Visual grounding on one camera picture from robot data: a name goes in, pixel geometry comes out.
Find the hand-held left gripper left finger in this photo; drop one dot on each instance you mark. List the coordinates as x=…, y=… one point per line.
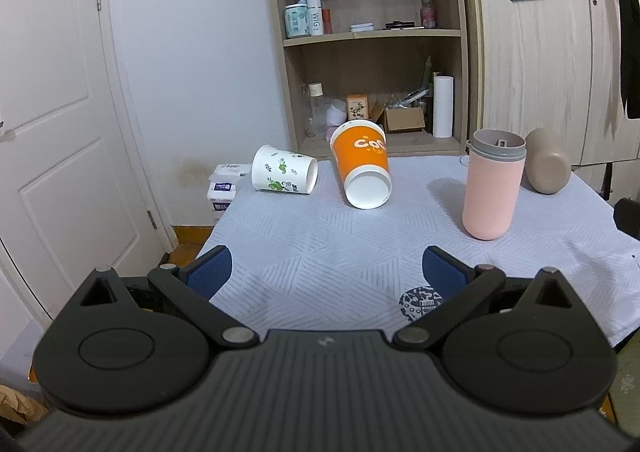
x=212, y=273

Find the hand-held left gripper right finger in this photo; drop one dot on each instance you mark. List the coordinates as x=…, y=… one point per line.
x=441, y=274

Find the orange paper cup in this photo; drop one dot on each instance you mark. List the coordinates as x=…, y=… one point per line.
x=362, y=156

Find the white cup with green leaves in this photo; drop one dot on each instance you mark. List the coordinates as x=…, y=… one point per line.
x=280, y=169

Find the tan cup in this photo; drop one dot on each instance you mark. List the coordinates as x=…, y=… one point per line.
x=547, y=166

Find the white tissue packet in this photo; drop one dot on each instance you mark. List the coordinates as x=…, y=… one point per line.
x=222, y=186
x=220, y=204
x=235, y=170

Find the pink tumbler with grey rim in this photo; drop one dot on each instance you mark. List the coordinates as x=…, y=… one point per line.
x=490, y=192

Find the white patterned tablecloth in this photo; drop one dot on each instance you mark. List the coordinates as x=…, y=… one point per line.
x=325, y=242

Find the brown cardboard box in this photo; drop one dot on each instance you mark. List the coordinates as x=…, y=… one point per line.
x=404, y=120

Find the white paper towel roll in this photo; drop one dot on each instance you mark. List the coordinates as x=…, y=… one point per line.
x=443, y=106

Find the small flower print box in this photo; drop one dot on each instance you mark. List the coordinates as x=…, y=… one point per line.
x=358, y=107

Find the black table leg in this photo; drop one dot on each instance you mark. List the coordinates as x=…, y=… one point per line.
x=607, y=182

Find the white jar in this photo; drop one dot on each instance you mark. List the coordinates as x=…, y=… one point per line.
x=335, y=114

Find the clear bottle with cream cap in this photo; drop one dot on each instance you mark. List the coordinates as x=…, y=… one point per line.
x=315, y=109

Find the dark slim bottle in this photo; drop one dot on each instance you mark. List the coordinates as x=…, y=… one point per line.
x=428, y=76

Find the white door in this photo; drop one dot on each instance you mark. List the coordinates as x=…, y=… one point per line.
x=60, y=131

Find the wooden shelf unit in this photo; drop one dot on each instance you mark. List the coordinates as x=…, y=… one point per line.
x=370, y=59

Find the light wooden wardrobe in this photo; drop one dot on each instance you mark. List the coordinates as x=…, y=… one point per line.
x=545, y=66

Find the brown paper bag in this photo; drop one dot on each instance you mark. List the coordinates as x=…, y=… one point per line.
x=17, y=404

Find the black flat object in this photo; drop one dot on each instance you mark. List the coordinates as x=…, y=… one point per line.
x=399, y=24

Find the pink jar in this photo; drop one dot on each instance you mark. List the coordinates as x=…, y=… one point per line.
x=428, y=15

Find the white round tin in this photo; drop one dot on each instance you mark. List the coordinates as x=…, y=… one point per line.
x=362, y=27

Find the green pump bottle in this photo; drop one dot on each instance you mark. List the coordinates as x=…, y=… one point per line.
x=296, y=21

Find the small orange bottle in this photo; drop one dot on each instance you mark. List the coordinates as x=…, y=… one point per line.
x=327, y=22

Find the white tall bottle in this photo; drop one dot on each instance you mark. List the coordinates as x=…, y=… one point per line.
x=315, y=16

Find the black ribbon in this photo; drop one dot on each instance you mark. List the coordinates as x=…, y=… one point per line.
x=629, y=41

